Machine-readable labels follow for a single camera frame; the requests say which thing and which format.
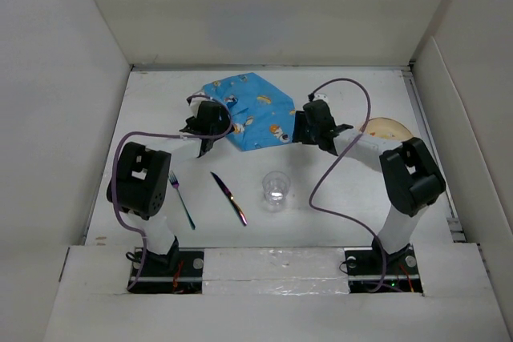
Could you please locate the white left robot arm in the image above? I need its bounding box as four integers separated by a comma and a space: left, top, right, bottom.
107, 95, 232, 276

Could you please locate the clear plastic cup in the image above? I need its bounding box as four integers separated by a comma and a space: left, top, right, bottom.
262, 171, 291, 211

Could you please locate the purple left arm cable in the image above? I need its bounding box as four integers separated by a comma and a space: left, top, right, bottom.
111, 93, 234, 291

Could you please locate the iridescent knife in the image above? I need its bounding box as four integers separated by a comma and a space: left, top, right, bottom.
210, 171, 248, 226

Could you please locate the blue patterned cloth placemat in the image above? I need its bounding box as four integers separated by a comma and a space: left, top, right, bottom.
202, 73, 296, 151

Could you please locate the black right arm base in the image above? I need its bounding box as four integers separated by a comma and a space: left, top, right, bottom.
339, 244, 423, 294

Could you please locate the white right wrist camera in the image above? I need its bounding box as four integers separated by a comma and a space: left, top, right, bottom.
309, 93, 329, 103

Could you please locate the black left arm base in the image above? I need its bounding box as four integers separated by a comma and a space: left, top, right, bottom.
125, 239, 204, 295

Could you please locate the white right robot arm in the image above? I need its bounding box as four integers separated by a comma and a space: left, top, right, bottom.
293, 100, 446, 273

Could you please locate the beige bird-pattern plate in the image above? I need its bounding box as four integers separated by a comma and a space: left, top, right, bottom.
359, 117, 414, 142

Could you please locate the iridescent fork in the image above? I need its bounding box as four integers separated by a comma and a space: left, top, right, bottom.
168, 170, 196, 231

